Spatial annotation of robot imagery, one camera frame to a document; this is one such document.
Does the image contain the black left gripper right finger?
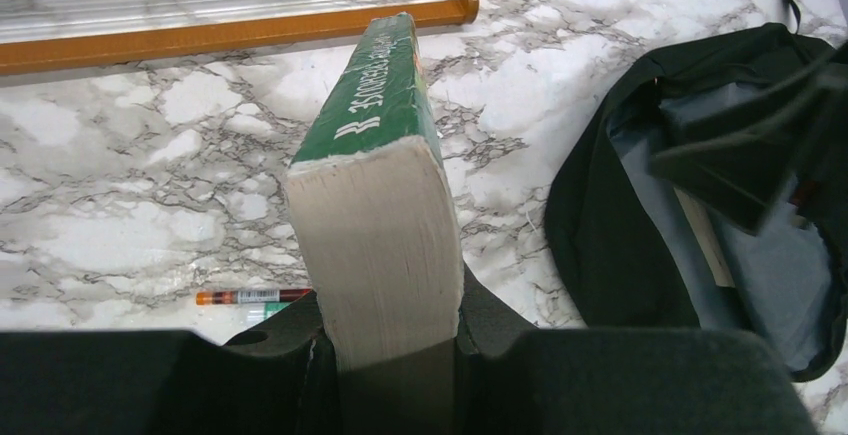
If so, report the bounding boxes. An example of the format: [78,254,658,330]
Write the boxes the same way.
[456,272,815,434]

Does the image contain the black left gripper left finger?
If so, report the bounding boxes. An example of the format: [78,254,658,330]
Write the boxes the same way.
[1,294,340,434]

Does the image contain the yellow-green treehouse book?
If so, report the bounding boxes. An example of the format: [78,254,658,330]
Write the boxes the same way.
[674,189,735,288]

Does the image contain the black student backpack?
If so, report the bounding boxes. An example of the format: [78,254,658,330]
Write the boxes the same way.
[543,23,847,382]

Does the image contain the white green glue stick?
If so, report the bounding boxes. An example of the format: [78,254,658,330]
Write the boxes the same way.
[245,302,290,327]

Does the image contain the wooden shelf rack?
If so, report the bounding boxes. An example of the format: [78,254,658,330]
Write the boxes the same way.
[1,0,480,75]

